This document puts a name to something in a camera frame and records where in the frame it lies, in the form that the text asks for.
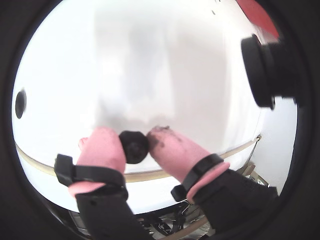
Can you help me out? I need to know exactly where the large dark blueberry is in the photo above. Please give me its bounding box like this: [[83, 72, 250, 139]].
[[118, 129, 151, 165], [14, 87, 28, 120]]

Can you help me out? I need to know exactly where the pink-tipped black gripper finger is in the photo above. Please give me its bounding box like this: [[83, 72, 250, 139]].
[[54, 126, 153, 240], [146, 125, 280, 237]]

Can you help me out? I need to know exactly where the red collapsible silicone cup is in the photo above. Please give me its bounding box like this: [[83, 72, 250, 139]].
[[236, 0, 280, 38]]

